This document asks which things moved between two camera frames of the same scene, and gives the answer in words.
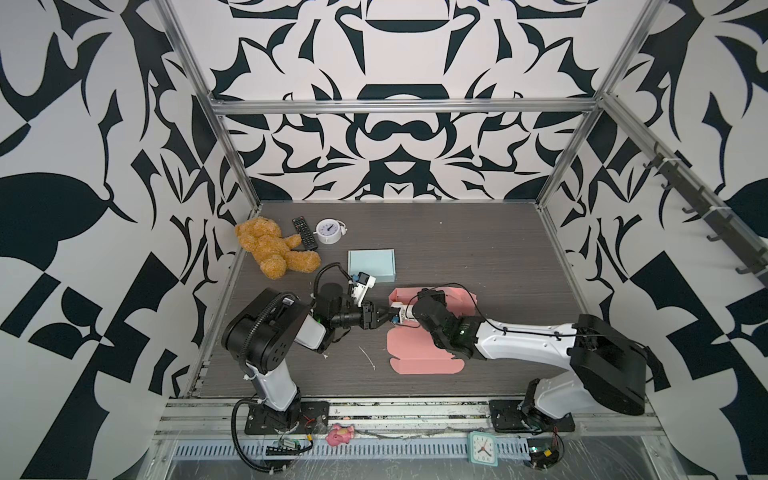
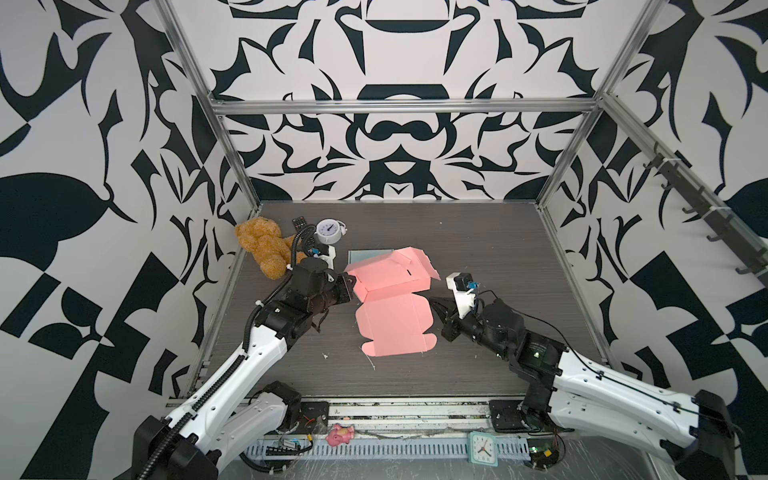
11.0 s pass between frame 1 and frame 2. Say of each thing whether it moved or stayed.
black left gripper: moved
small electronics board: stayed
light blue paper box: stayed
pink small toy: stayed
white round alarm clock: stayed
